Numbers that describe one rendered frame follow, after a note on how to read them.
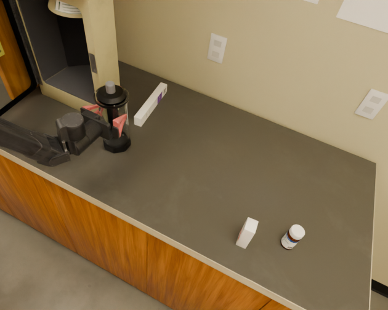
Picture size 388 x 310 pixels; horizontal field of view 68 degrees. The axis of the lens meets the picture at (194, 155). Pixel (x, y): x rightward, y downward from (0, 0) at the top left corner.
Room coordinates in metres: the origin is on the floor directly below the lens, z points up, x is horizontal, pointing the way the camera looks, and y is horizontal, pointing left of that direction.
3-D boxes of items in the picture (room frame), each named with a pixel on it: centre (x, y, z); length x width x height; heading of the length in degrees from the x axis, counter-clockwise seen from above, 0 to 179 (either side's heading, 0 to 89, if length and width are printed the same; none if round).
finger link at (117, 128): (0.66, 0.27, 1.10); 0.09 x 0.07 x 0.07; 162
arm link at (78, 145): (0.54, 0.34, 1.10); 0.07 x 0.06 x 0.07; 162
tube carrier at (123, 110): (0.70, 0.29, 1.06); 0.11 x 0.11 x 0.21
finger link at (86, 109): (0.68, 0.33, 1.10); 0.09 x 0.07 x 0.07; 162
